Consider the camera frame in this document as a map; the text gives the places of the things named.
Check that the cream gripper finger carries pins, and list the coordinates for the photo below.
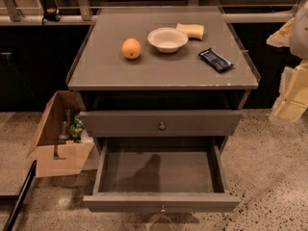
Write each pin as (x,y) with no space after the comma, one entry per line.
(282,37)

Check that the grey drawer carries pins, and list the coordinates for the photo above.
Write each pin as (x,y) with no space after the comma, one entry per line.
(155,123)
(167,175)

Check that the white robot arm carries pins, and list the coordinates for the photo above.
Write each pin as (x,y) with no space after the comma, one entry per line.
(299,36)

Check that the grey top drawer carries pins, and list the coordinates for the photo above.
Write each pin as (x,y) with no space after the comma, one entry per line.
(155,123)

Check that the grey wooden drawer cabinet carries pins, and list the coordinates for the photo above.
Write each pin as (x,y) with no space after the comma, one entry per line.
(105,80)

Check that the dark blue snack packet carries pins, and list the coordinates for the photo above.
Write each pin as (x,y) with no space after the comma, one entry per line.
(215,61)

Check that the yellow sponge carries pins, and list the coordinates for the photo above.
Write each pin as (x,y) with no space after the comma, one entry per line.
(193,31)

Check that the white bowl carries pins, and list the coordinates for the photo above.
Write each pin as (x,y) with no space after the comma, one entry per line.
(167,40)

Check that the orange fruit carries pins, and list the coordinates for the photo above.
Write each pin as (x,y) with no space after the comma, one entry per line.
(131,49)

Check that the green patterned item in box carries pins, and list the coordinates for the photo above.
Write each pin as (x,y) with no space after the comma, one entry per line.
(76,128)

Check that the small dark object on ledge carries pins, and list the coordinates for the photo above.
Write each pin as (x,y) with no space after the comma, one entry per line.
(52,14)

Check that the brown cardboard box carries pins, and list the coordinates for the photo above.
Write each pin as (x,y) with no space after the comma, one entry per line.
(55,157)

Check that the black bar on floor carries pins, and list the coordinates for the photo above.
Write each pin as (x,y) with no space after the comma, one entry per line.
(18,199)

